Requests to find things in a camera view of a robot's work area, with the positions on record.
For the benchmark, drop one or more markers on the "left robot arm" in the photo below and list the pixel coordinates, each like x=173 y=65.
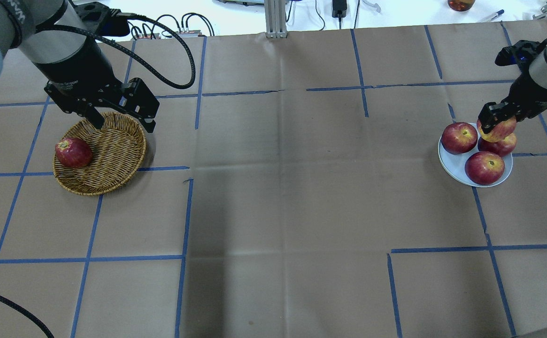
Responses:
x=45 y=31

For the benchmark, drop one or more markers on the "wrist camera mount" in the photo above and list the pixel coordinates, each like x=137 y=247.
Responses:
x=103 y=20
x=522 y=53

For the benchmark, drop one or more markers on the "aluminium frame post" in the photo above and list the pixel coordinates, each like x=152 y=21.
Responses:
x=275 y=18

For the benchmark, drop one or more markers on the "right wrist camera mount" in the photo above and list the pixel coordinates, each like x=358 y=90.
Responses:
x=522 y=53

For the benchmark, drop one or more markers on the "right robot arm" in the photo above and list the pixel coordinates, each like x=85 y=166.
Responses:
x=537 y=69

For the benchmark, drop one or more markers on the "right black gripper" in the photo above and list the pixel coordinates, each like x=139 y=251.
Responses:
x=528 y=93

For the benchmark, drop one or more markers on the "black power adapter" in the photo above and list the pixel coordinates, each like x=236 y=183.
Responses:
x=339 y=8

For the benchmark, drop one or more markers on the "yellow-red apple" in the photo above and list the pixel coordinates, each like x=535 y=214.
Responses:
x=499 y=132

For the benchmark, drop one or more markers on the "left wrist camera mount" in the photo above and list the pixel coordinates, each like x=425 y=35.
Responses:
x=103 y=20

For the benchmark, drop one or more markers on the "dark red basket apple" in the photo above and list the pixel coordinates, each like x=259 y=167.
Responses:
x=73 y=152

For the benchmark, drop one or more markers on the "plate apple back right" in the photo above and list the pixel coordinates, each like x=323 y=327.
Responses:
x=501 y=148

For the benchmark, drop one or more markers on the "plate apple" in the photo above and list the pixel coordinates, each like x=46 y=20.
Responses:
x=459 y=138
x=484 y=168
x=501 y=148

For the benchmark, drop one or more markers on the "light blue plate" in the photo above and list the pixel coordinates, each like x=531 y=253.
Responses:
x=454 y=164

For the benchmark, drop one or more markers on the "plate apple front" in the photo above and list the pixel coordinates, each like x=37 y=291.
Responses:
x=484 y=168

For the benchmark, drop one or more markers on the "woven wicker basket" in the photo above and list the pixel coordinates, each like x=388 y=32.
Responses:
x=118 y=149

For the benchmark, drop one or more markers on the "plate apple back left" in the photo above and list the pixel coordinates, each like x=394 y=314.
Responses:
x=459 y=138

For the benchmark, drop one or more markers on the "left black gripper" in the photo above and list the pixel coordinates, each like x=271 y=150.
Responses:
x=77 y=65

